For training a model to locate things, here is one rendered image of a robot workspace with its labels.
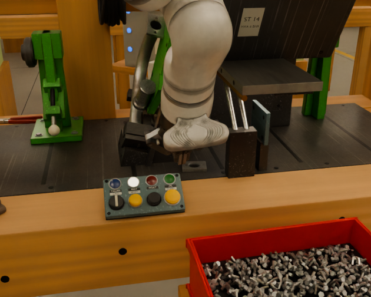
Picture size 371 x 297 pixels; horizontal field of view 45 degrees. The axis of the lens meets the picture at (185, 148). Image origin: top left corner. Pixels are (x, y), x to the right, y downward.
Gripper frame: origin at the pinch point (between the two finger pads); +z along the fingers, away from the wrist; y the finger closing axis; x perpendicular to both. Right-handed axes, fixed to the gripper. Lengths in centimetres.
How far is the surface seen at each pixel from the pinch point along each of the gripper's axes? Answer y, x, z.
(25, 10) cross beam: 30, -69, 26
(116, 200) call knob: 12.2, 2.2, 9.3
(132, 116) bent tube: 5.6, -23.1, 19.6
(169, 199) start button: 2.4, 3.6, 9.8
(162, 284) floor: -1, -12, 134
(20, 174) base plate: 32.3, -14.5, 23.6
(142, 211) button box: 7.8, 4.7, 10.7
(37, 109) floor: 72, -224, 275
